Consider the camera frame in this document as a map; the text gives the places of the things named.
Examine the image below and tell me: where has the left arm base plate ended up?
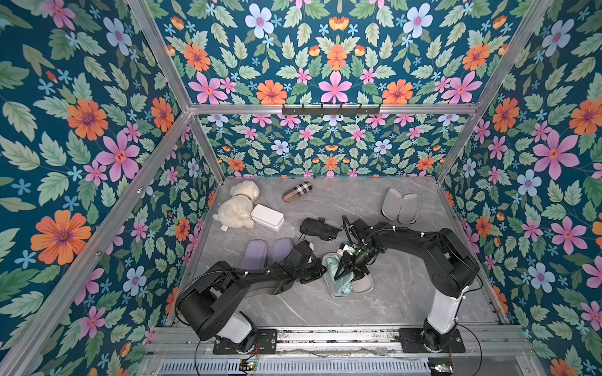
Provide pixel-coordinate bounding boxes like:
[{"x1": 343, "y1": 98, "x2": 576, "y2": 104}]
[{"x1": 213, "y1": 328, "x2": 278, "y2": 356}]

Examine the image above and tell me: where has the white plush dog toy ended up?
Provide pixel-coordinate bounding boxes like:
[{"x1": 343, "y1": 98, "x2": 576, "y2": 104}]
[{"x1": 213, "y1": 180, "x2": 260, "y2": 231}]

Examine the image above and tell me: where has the aluminium front rail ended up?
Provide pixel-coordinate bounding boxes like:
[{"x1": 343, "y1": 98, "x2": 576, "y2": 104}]
[{"x1": 150, "y1": 325, "x2": 532, "y2": 358}]

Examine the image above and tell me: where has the mint green zippered case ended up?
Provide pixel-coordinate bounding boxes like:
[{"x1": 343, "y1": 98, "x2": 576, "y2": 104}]
[{"x1": 322, "y1": 253, "x2": 374, "y2": 298}]

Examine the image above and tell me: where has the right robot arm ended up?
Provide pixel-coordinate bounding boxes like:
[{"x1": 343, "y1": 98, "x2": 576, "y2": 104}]
[{"x1": 334, "y1": 216, "x2": 479, "y2": 338}]

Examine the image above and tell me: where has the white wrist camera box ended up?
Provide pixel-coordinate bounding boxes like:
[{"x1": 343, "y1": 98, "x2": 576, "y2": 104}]
[{"x1": 337, "y1": 243, "x2": 357, "y2": 257}]

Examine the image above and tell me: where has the black hook rail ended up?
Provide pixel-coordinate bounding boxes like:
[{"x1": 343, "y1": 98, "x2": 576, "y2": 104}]
[{"x1": 281, "y1": 104, "x2": 381, "y2": 117}]

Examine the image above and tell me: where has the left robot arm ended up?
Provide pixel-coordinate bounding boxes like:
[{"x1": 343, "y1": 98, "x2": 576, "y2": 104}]
[{"x1": 175, "y1": 241, "x2": 327, "y2": 349}]

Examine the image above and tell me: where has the mint green folded umbrella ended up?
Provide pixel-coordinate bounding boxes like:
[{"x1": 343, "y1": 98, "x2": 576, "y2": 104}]
[{"x1": 326, "y1": 257, "x2": 354, "y2": 297}]

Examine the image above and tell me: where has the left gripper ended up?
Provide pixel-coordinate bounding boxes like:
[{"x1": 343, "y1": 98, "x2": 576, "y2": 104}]
[{"x1": 291, "y1": 258, "x2": 329, "y2": 285}]

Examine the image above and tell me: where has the plaid folded umbrella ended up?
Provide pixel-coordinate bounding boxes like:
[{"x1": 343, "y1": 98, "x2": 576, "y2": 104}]
[{"x1": 282, "y1": 182, "x2": 313, "y2": 203}]

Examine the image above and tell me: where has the white closed umbrella case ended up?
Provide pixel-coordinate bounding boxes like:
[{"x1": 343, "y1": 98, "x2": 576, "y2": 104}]
[{"x1": 251, "y1": 205, "x2": 285, "y2": 231}]

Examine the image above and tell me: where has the open beige case far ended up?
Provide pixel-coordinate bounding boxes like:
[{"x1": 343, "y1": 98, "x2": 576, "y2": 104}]
[{"x1": 381, "y1": 188, "x2": 421, "y2": 224}]

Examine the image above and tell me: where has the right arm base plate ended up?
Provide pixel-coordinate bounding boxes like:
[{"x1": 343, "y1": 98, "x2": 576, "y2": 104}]
[{"x1": 396, "y1": 327, "x2": 466, "y2": 353}]

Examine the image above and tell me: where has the black folded umbrella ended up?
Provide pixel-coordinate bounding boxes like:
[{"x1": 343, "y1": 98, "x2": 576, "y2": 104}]
[{"x1": 299, "y1": 218, "x2": 340, "y2": 241}]

